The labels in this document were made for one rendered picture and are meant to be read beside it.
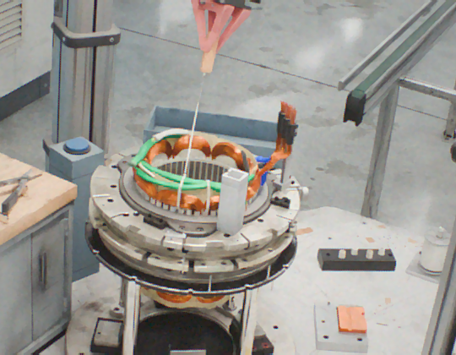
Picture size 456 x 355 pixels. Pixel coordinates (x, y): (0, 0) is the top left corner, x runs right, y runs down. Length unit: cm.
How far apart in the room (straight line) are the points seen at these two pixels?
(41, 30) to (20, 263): 278
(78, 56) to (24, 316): 52
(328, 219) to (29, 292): 77
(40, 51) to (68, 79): 240
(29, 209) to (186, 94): 304
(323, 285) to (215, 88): 276
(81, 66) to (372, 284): 69
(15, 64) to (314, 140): 126
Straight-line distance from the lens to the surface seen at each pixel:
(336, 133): 439
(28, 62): 431
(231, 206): 147
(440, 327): 127
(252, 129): 192
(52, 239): 166
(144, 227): 149
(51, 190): 163
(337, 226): 217
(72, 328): 177
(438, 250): 204
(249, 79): 479
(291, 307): 191
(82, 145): 181
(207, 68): 150
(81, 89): 197
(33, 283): 166
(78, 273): 191
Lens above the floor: 188
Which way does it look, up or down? 28 degrees down
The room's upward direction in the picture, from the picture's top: 6 degrees clockwise
